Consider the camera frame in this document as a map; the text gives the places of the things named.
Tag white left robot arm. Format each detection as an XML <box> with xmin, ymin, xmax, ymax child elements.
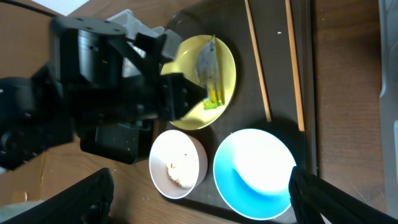
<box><xmin>1</xmin><ymin>16</ymin><xmax>206</xmax><ymax>170</ymax></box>

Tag wooden chopstick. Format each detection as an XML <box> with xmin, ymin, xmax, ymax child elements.
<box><xmin>285</xmin><ymin>0</ymin><xmax>305</xmax><ymax>132</ymax></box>
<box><xmin>244</xmin><ymin>0</ymin><xmax>272</xmax><ymax>123</ymax></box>

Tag white pink bowl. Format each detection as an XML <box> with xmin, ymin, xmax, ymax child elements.
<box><xmin>149</xmin><ymin>130</ymin><xmax>208</xmax><ymax>200</ymax></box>

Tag clear plastic bin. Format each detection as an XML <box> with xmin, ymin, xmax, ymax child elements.
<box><xmin>107</xmin><ymin>9</ymin><xmax>182</xmax><ymax>78</ymax></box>

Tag yellow green snack wrapper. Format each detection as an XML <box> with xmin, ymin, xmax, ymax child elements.
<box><xmin>195</xmin><ymin>36</ymin><xmax>224</xmax><ymax>110</ymax></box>

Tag blue bowl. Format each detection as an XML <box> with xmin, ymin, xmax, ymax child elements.
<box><xmin>213</xmin><ymin>129</ymin><xmax>296</xmax><ymax>221</ymax></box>

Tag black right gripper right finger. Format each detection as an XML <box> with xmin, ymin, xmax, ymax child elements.
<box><xmin>289</xmin><ymin>167</ymin><xmax>397</xmax><ymax>224</ymax></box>

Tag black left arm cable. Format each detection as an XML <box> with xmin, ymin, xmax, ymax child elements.
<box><xmin>0</xmin><ymin>0</ymin><xmax>57</xmax><ymax>18</ymax></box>

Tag rice food scraps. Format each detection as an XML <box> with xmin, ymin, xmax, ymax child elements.
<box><xmin>167</xmin><ymin>162</ymin><xmax>195</xmax><ymax>189</ymax></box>

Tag dark brown serving tray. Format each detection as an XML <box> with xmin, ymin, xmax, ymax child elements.
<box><xmin>155</xmin><ymin>0</ymin><xmax>318</xmax><ymax>224</ymax></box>

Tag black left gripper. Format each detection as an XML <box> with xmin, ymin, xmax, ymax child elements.
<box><xmin>49</xmin><ymin>16</ymin><xmax>206</xmax><ymax>124</ymax></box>

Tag yellow plate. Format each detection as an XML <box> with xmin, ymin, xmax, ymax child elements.
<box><xmin>161</xmin><ymin>35</ymin><xmax>236</xmax><ymax>131</ymax></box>

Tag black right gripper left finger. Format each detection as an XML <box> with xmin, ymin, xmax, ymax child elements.
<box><xmin>4</xmin><ymin>168</ymin><xmax>114</xmax><ymax>224</ymax></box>

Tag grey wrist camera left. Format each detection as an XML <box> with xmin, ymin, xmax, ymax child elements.
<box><xmin>80</xmin><ymin>120</ymin><xmax>154</xmax><ymax>164</ymax></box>

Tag grey dishwasher rack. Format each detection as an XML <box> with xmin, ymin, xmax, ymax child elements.
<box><xmin>378</xmin><ymin>0</ymin><xmax>397</xmax><ymax>218</ymax></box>

